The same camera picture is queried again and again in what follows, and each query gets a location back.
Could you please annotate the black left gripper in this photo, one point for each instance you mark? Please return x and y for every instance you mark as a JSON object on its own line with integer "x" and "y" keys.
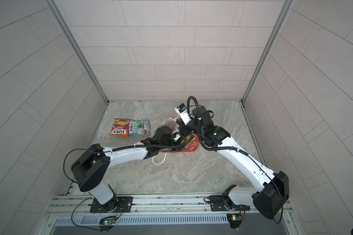
{"x": 177, "y": 143}

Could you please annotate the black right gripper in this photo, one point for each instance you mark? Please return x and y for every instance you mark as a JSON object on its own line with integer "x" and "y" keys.
{"x": 185, "y": 132}

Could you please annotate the yellow green snack packet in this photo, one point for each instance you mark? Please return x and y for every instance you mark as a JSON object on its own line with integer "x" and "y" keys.
{"x": 190, "y": 139}

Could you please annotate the red paper gift bag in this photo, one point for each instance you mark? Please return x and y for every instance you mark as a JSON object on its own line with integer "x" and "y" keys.
{"x": 168, "y": 126}

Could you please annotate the teal snack packet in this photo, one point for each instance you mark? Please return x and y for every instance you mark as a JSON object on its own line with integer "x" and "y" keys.
{"x": 139, "y": 127}

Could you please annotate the red orange Fox's candy bag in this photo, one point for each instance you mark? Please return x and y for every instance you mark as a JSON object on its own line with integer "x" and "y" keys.
{"x": 120, "y": 127}

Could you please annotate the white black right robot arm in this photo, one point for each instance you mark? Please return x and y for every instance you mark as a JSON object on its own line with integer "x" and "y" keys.
{"x": 271, "y": 190}

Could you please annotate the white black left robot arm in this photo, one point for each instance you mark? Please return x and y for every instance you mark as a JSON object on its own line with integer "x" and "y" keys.
{"x": 90, "y": 168}

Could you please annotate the right green circuit board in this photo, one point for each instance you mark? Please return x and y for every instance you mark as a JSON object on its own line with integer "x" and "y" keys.
{"x": 235, "y": 220}

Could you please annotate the green circuit board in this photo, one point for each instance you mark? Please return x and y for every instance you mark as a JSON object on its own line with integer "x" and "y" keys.
{"x": 235, "y": 220}
{"x": 108, "y": 221}

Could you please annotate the left green circuit board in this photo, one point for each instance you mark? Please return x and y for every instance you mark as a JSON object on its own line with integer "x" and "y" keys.
{"x": 108, "y": 221}

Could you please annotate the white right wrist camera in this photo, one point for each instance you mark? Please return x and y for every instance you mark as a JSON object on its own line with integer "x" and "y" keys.
{"x": 183, "y": 114}

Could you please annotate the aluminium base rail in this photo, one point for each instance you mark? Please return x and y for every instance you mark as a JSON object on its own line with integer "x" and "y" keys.
{"x": 141, "y": 204}

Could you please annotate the aluminium corner post left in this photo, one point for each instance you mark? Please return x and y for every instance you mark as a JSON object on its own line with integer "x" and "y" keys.
{"x": 75, "y": 47}

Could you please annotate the aluminium corner post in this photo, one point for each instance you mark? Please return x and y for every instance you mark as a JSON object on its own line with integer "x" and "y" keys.
{"x": 75, "y": 47}
{"x": 275, "y": 32}

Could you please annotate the aluminium corner post right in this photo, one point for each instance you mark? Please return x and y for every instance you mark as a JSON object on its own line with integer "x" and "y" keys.
{"x": 275, "y": 32}

